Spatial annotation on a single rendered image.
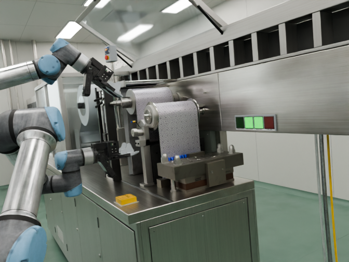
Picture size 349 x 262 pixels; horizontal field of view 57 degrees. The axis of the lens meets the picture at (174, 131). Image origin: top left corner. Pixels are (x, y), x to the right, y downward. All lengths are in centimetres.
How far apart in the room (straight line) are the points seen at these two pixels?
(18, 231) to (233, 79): 112
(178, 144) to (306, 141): 283
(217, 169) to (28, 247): 93
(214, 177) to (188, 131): 30
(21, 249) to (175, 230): 72
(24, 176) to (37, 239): 18
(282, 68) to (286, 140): 313
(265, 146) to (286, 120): 336
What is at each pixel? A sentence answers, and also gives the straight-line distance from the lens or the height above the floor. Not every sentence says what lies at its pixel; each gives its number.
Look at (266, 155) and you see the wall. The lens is 474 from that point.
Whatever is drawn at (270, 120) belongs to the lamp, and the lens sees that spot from 141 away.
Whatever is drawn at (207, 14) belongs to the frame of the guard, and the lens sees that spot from 161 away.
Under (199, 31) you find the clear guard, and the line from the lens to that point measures 182.
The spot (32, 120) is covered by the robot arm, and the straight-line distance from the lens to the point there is 107.
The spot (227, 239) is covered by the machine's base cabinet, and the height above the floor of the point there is 66.
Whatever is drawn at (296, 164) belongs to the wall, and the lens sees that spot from 442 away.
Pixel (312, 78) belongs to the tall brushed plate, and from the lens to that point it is 129.
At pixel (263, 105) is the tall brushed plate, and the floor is 126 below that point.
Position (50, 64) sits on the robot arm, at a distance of 129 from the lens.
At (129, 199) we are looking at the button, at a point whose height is 92.
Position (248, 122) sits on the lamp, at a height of 118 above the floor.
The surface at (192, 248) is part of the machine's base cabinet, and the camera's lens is 146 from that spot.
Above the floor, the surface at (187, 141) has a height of 111.
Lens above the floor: 130
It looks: 5 degrees down
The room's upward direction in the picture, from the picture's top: 5 degrees counter-clockwise
